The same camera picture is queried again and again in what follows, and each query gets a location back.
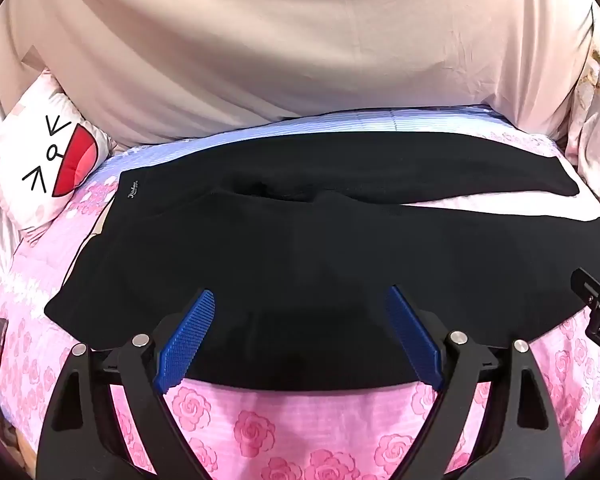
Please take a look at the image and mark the black pants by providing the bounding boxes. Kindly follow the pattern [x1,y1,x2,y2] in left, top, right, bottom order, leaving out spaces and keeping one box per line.
[44,131,600,392]

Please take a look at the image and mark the beige blanket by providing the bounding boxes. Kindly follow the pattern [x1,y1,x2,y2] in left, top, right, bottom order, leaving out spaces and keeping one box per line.
[0,0,598,148]

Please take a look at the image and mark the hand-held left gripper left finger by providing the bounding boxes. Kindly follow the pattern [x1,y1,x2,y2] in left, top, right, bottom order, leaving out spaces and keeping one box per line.
[36,289,216,480]

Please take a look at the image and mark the pink floral bed sheet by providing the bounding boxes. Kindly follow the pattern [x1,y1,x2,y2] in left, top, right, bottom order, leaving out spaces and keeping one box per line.
[0,102,600,480]

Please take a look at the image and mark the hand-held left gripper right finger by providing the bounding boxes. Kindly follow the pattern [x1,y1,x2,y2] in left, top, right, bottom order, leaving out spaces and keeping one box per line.
[384,285,566,480]

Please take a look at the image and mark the white cartoon cat pillow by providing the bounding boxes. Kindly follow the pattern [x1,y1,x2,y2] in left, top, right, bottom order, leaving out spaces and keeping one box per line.
[0,70,116,236]

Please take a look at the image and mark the cream floral quilted cloth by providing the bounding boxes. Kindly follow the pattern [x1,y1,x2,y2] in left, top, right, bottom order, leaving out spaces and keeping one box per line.
[562,2,600,211]

